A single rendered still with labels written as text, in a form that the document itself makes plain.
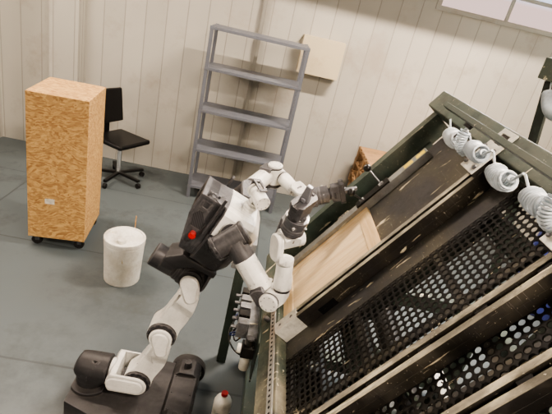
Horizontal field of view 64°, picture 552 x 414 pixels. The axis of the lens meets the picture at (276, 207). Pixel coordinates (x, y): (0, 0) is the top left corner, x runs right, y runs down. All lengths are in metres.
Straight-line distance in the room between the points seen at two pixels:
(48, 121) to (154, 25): 2.16
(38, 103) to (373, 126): 3.55
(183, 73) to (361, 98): 2.05
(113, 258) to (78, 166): 0.74
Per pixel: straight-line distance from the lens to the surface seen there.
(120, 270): 3.50
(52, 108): 3.55
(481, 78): 5.70
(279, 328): 1.94
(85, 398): 2.64
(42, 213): 3.90
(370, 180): 2.42
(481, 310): 1.30
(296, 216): 1.51
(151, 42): 5.38
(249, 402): 2.67
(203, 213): 1.84
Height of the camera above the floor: 2.18
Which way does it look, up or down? 25 degrees down
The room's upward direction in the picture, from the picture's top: 14 degrees clockwise
